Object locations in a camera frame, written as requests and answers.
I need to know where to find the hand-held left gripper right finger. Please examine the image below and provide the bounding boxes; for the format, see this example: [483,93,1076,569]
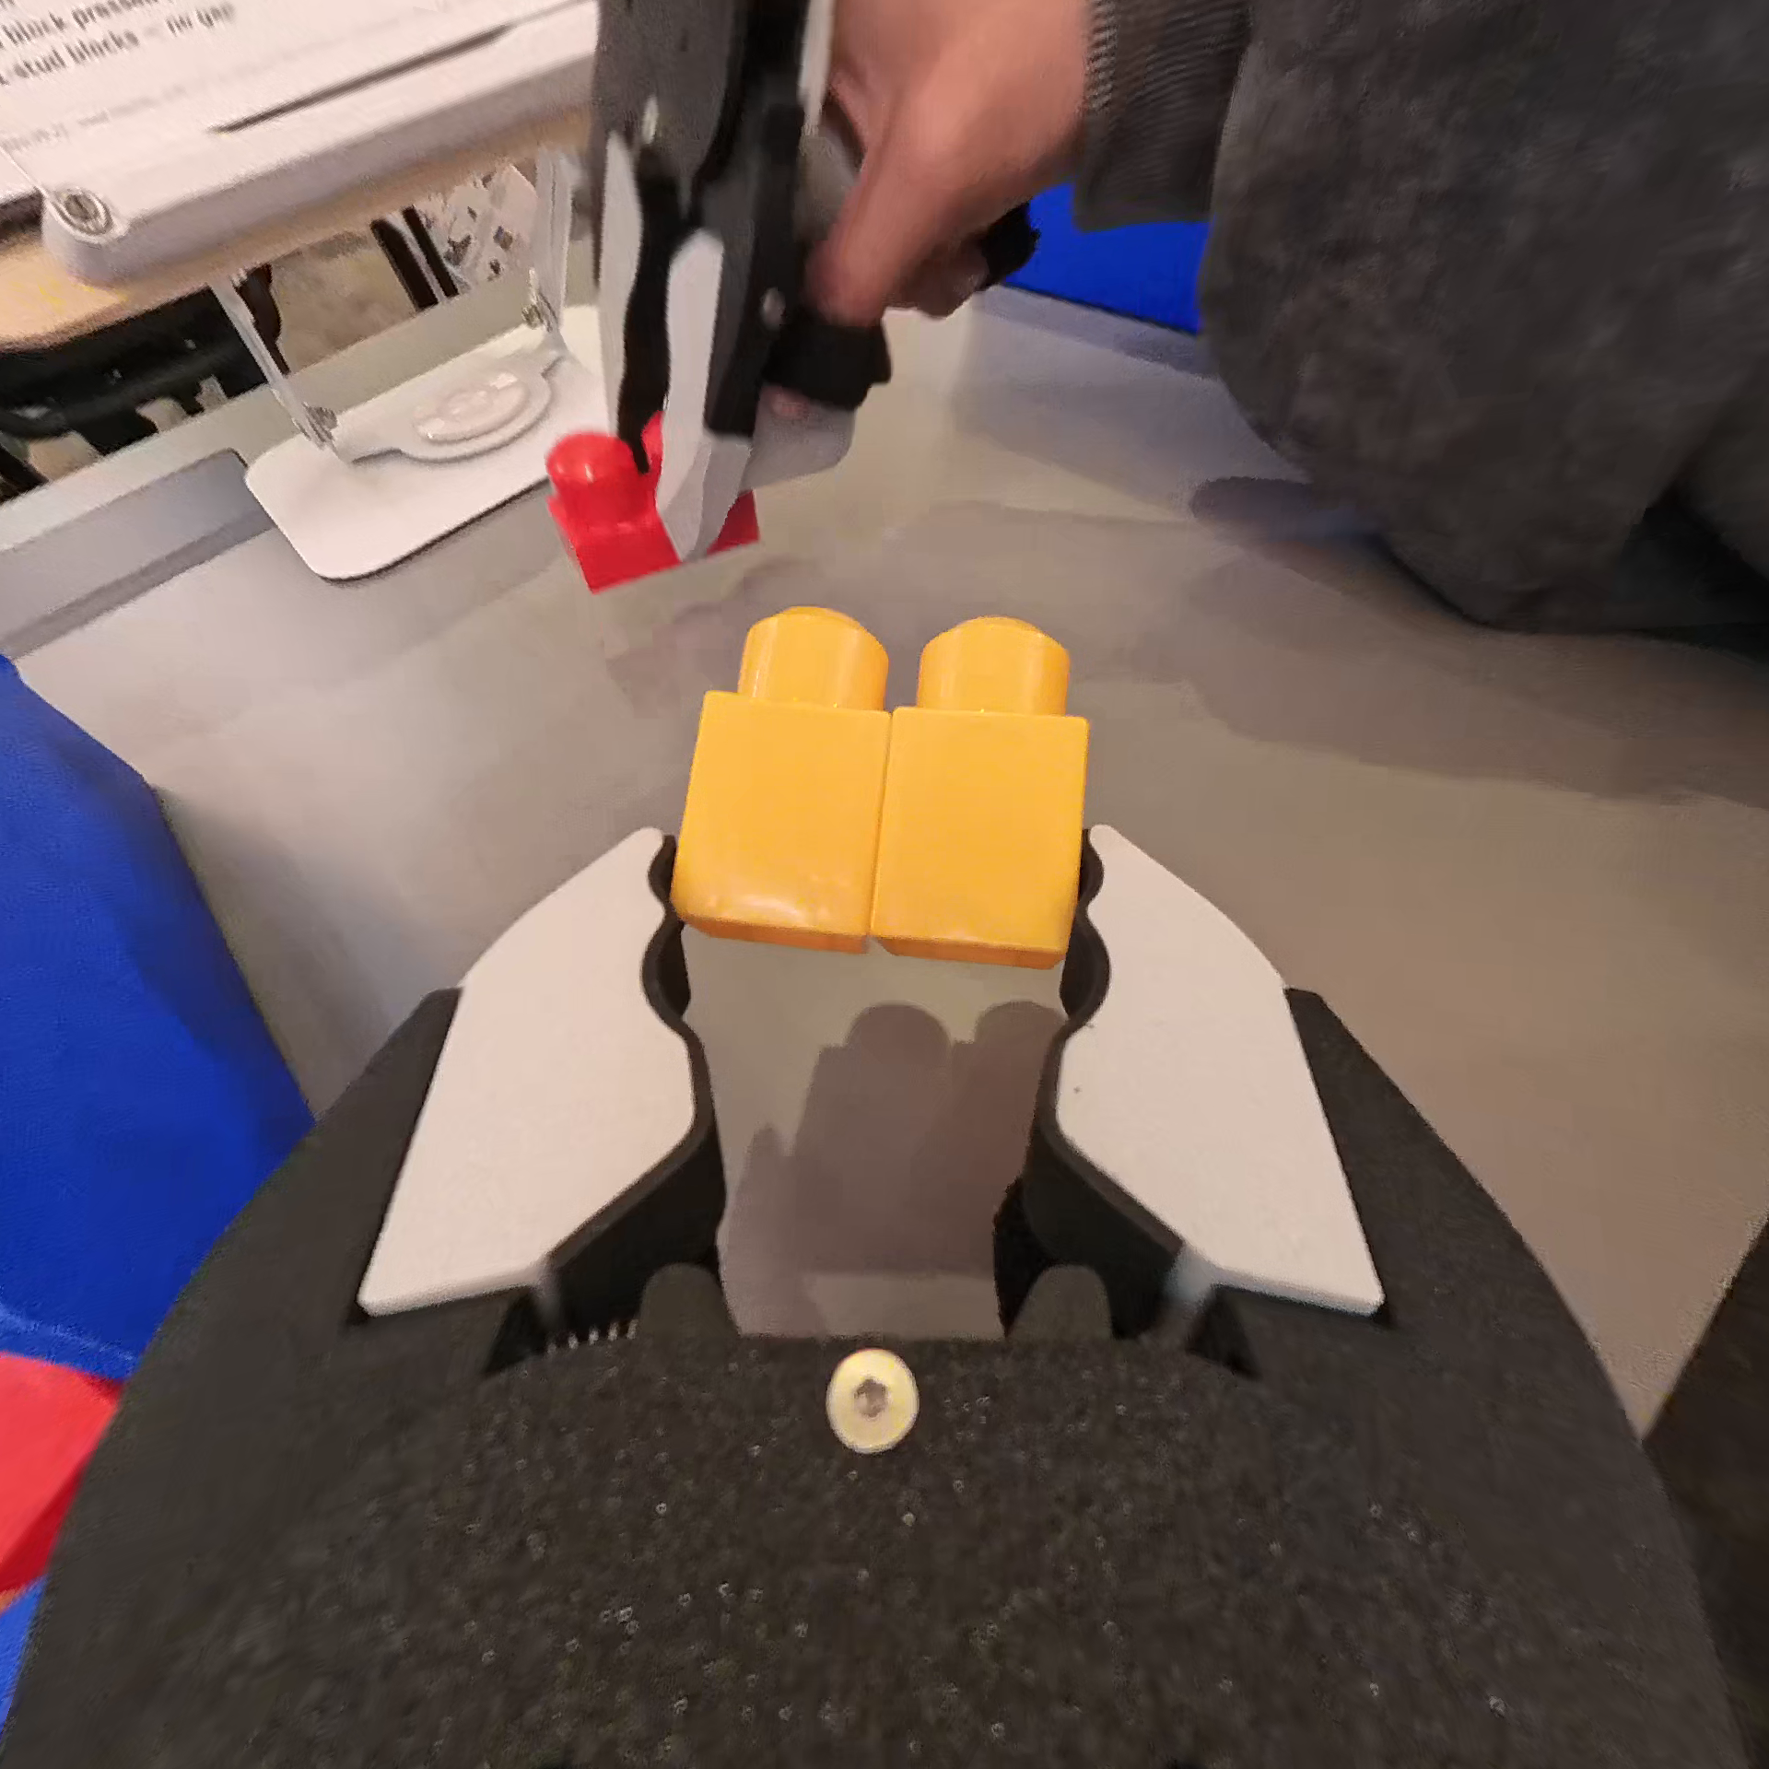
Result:
[993,825,1386,1349]

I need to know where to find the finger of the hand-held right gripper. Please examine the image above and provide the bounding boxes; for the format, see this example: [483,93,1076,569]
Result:
[594,135,682,473]
[652,228,850,560]

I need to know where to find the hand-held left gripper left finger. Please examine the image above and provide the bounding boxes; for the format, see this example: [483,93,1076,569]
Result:
[355,825,726,1356]

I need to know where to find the red two-stud toy block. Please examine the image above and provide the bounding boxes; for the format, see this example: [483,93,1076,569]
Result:
[546,415,762,596]

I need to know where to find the yellow one-stud toy block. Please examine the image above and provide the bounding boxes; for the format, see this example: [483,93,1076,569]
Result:
[669,609,892,955]

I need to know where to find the blue divided plastic bin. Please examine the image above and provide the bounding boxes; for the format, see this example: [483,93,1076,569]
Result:
[0,648,317,1383]

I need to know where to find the person's right forearm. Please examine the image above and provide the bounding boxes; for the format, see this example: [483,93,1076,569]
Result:
[1069,0,1769,629]

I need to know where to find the grey desk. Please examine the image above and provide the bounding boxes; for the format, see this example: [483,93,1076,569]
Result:
[0,291,1769,1437]

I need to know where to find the person's right hand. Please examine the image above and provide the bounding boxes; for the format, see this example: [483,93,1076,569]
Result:
[803,0,1108,321]

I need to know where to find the white folding book stand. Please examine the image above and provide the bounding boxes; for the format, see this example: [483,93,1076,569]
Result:
[43,0,651,584]

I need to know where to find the printed instruction sheet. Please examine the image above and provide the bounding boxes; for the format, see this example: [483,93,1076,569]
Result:
[0,0,596,180]

